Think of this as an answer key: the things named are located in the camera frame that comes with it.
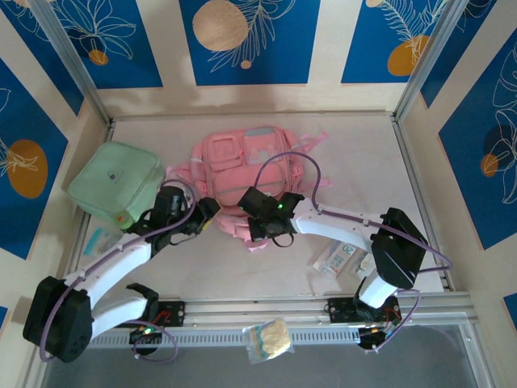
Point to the clear bag of white items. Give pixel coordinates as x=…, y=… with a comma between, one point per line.
x=270, y=337

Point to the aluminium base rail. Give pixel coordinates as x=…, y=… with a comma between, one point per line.
x=258, y=309

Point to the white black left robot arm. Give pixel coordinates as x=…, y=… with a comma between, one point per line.
x=109, y=271

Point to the mint green zip pouch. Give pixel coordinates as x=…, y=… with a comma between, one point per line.
x=113, y=174

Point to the green item with orange label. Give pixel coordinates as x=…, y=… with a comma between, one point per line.
x=122, y=220

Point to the pink backpack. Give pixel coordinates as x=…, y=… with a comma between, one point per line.
x=238, y=161

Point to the small black circuit board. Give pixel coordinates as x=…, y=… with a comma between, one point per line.
x=377, y=335
x=145, y=334

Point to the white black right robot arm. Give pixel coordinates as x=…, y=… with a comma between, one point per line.
x=347, y=226

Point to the small clear eraser pack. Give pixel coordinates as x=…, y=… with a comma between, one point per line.
x=365, y=264

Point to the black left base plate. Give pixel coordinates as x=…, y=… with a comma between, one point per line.
x=173, y=313

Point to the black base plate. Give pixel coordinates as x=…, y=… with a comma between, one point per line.
x=173, y=313
x=341, y=311

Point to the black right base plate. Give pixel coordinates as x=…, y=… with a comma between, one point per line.
x=341, y=311

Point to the clear pen pack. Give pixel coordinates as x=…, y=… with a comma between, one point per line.
x=337, y=258

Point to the aluminium frame post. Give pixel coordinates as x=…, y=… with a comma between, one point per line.
x=70, y=60
x=430, y=60

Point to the light blue packet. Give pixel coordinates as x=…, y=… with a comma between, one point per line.
x=99, y=241

